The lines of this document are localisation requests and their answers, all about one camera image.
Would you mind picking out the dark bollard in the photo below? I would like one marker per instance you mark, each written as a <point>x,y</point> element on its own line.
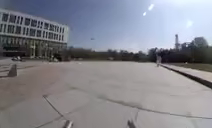
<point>12,71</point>

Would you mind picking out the grey paved plaza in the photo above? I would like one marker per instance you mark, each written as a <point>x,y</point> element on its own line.
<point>104,86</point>

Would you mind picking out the tall thin tower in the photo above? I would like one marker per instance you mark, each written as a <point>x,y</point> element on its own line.
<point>177,42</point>

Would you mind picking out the robot's own part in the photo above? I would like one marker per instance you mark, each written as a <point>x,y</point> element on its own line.
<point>68,124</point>
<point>131,124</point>

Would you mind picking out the grass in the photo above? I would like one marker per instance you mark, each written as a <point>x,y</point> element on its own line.
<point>200,66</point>

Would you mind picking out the row of trees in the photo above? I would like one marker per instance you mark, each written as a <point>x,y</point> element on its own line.
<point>127,55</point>

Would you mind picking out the pale raised pavement strip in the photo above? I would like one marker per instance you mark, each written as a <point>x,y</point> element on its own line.
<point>204,76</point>

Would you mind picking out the white multi-storey building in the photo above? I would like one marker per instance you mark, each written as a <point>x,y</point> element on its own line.
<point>30,30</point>

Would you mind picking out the dark kerb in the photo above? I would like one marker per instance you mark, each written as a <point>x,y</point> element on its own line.
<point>194,78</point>

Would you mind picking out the vehicle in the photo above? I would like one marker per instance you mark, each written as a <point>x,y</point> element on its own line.
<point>16,58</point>

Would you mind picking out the person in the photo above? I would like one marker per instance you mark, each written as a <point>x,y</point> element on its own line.
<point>158,59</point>

